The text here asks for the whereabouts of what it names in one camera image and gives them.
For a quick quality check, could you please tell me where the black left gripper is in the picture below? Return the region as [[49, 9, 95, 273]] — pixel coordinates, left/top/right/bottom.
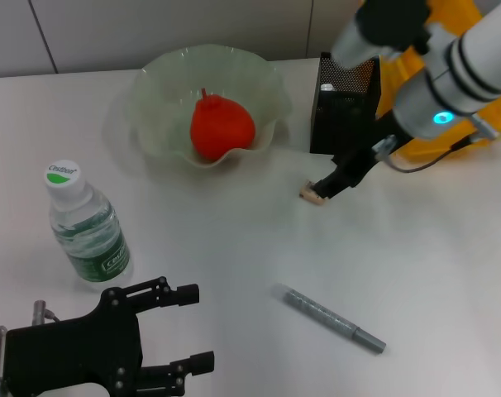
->
[[4, 275, 216, 397]]

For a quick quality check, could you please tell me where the black mesh pen holder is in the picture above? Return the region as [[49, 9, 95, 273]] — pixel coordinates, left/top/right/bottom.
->
[[309, 51, 382, 157]]

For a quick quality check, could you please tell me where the yellow plastic bin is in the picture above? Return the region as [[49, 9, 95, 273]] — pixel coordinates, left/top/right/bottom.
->
[[360, 0, 501, 160]]

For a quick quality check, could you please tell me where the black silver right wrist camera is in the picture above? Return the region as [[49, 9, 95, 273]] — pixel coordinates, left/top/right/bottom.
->
[[331, 0, 432, 68]]

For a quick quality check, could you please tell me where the red-orange toy orange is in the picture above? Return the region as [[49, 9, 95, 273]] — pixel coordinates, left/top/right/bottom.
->
[[190, 87, 257, 163]]

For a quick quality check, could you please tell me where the beige eraser with barcode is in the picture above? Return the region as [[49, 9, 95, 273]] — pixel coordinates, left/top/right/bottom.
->
[[298, 179, 328, 207]]

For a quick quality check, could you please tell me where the pale green glass fruit plate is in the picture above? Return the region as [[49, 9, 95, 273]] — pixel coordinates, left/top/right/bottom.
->
[[128, 43, 293, 169]]

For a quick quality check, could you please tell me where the clear green-label water bottle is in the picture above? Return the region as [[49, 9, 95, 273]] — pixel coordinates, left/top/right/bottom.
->
[[43, 160, 135, 287]]

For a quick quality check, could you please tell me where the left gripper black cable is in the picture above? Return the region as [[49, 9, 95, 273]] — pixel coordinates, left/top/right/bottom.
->
[[31, 300, 62, 324]]

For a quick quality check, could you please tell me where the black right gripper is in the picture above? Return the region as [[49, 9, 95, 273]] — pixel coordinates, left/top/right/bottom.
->
[[312, 113, 411, 203]]

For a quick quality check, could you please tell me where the grey marker pen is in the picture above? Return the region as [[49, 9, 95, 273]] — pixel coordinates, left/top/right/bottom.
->
[[274, 283, 387, 356]]

